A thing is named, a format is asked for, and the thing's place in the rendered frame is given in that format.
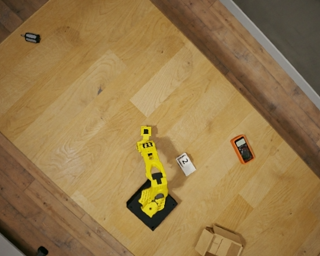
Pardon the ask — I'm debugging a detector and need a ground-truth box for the white cube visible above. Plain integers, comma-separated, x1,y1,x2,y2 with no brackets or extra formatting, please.
178,155,191,167

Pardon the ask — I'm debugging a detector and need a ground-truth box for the orange digital multimeter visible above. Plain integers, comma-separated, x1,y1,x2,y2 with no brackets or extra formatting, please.
231,135,255,164

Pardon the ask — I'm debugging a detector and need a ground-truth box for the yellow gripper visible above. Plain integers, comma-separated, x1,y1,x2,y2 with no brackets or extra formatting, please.
137,126,153,144

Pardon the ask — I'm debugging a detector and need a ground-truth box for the white rectangular tray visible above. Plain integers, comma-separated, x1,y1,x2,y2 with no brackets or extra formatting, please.
175,152,196,176

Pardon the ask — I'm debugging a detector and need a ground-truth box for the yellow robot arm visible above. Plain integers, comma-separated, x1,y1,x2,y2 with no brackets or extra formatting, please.
137,141,168,216

